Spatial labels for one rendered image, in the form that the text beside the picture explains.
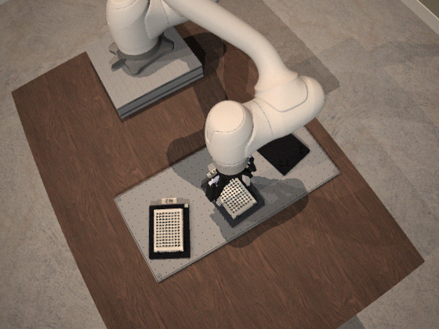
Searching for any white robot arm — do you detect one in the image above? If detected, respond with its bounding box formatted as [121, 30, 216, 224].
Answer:
[106, 0, 325, 175]

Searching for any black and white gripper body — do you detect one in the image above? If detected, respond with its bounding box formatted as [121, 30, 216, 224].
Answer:
[216, 169, 244, 181]

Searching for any cream label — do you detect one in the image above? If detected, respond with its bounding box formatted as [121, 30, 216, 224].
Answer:
[161, 197, 176, 204]
[206, 168, 217, 178]

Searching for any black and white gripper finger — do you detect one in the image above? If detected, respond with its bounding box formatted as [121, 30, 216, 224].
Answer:
[205, 176, 231, 206]
[242, 155, 256, 186]

